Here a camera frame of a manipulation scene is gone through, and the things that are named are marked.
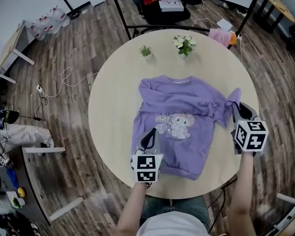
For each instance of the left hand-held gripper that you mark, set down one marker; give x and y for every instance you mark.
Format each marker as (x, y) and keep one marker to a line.
(146, 168)

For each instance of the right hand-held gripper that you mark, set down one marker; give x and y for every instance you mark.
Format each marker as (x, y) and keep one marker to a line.
(250, 136)

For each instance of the purple sweatshirt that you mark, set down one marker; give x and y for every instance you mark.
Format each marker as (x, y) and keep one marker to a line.
(184, 154)

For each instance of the person's right forearm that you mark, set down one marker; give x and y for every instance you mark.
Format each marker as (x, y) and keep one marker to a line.
(242, 195)

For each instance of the person's left forearm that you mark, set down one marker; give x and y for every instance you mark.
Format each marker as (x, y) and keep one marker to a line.
(131, 210)

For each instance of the person's blue jeans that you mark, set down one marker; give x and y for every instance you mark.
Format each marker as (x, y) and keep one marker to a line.
(172, 205)

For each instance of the orange cloth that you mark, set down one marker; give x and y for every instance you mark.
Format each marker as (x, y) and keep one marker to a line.
(232, 38)

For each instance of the pink cloth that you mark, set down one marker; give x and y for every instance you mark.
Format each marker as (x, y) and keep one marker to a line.
(220, 37)

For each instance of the person's white top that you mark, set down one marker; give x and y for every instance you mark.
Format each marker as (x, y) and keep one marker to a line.
(173, 226)

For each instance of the white flower potted plant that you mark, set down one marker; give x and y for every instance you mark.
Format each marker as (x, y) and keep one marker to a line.
(184, 44)

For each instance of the white flat pad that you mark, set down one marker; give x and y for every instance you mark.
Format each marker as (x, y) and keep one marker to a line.
(224, 24)

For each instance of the small green potted plant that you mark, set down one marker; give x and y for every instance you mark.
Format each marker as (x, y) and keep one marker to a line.
(145, 51)

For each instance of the round wooden table black legs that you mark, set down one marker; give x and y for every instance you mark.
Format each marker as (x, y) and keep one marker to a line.
(277, 6)

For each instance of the dark curved desk white legs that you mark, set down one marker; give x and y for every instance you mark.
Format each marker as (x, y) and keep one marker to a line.
(32, 181)

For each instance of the small white power strip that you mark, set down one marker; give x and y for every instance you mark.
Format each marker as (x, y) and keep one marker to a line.
(39, 89)

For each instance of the black swivel chair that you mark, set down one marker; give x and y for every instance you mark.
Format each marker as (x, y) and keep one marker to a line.
(162, 17)

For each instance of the flat white box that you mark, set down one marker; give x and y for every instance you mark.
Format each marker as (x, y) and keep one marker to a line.
(171, 6)

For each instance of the yellow fruit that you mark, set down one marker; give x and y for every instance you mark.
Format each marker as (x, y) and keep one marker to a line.
(21, 192)

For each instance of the small plant in white pot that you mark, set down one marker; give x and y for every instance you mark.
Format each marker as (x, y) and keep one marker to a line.
(16, 202)

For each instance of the black coat rack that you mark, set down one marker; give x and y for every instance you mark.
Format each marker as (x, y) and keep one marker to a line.
(73, 15)

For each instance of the pile of black equipment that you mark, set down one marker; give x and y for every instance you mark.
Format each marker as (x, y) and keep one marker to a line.
(14, 224)

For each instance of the group of large water bottles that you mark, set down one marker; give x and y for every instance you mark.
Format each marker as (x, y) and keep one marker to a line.
(49, 26)

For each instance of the light wood desk white legs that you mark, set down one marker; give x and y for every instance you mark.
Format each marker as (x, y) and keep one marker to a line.
(9, 45)

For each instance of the white metal frame bar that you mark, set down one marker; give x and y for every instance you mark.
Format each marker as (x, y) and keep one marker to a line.
(288, 198)

